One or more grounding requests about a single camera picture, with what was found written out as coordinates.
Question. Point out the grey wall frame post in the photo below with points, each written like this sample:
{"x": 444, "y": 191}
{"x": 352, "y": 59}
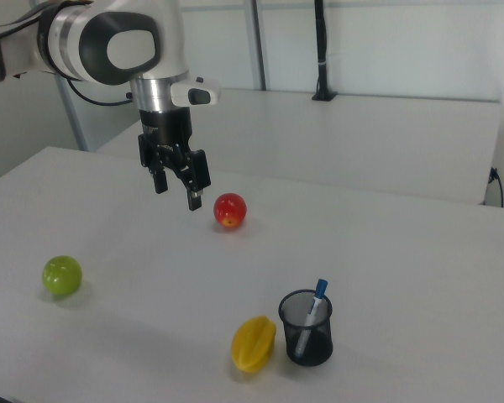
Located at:
{"x": 256, "y": 42}

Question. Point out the green toy apple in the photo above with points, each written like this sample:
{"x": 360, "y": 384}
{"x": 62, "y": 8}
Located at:
{"x": 61, "y": 275}

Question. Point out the black mesh pen cup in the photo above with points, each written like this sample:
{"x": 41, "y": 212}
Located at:
{"x": 315, "y": 348}

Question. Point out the yellow toy starfruit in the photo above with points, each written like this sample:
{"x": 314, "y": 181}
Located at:
{"x": 253, "y": 344}

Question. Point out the black camera pole with base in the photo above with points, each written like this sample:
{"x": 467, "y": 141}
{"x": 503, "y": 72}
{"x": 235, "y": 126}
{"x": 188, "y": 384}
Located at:
{"x": 321, "y": 50}

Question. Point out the red toy apple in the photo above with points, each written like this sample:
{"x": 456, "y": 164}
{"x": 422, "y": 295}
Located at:
{"x": 230, "y": 210}

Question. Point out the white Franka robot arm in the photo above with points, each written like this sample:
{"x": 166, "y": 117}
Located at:
{"x": 67, "y": 42}

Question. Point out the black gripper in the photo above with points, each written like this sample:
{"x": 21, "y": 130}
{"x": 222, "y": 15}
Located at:
{"x": 166, "y": 126}

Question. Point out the blue capped white marker pen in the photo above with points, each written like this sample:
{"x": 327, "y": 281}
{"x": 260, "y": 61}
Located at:
{"x": 317, "y": 300}

